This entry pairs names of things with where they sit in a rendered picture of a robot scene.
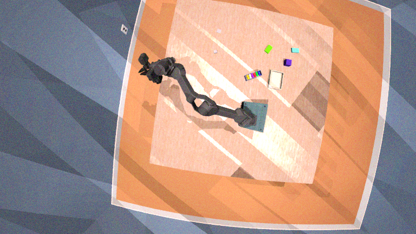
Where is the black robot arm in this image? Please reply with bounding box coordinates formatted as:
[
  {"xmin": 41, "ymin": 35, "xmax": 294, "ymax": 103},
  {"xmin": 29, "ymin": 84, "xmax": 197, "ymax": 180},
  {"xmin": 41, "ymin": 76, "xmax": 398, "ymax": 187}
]
[{"xmin": 146, "ymin": 57, "xmax": 257, "ymax": 127}]

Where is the purple cube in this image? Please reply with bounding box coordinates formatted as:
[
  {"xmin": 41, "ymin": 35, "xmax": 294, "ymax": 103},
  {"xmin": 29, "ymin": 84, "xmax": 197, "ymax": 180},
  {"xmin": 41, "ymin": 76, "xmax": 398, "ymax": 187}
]
[{"xmin": 284, "ymin": 59, "xmax": 292, "ymax": 67}]

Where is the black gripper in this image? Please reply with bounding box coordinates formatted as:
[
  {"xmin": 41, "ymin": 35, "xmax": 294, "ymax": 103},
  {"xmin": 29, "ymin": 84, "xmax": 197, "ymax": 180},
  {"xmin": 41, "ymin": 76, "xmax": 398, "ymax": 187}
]
[{"xmin": 138, "ymin": 53, "xmax": 163, "ymax": 84}]

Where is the lime green flat block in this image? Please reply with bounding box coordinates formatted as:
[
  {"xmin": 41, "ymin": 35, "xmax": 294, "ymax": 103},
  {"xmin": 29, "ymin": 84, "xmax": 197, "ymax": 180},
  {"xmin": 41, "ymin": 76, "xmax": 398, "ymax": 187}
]
[{"xmin": 264, "ymin": 45, "xmax": 272, "ymax": 54}]

